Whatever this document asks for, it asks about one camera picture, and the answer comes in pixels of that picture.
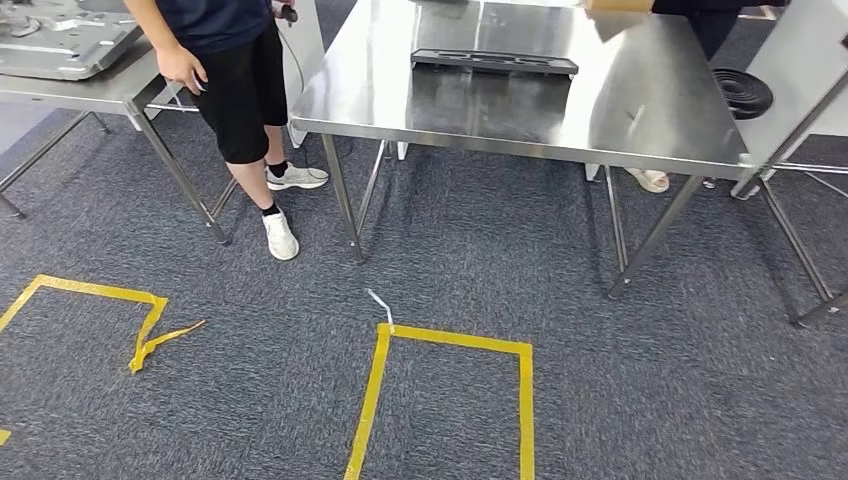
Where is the black controller cable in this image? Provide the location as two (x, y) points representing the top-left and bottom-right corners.
(279, 23), (311, 167)

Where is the yellow floor tape square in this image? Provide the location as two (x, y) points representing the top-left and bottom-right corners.
(343, 322), (536, 480)

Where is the white cabinet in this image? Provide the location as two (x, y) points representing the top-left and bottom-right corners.
(278, 0), (327, 150)

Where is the long black plastic part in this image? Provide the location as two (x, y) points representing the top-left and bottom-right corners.
(410, 48), (580, 78)

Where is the black round base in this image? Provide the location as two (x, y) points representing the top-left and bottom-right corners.
(712, 68), (775, 122)

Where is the stainless steel workbench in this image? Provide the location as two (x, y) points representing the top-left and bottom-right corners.
(290, 0), (760, 299)

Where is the grey sheet metal panel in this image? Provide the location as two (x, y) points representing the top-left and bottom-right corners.
(0, 0), (145, 83)

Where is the person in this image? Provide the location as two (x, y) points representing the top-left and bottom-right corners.
(622, 0), (791, 195)
(122, 0), (331, 262)

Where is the grey metal table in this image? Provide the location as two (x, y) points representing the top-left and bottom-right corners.
(0, 0), (234, 248)

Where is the yellow floor tape strip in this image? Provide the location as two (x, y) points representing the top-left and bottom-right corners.
(0, 273), (207, 376)

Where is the white tape scrap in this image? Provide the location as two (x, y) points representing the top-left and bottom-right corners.
(366, 288), (396, 330)

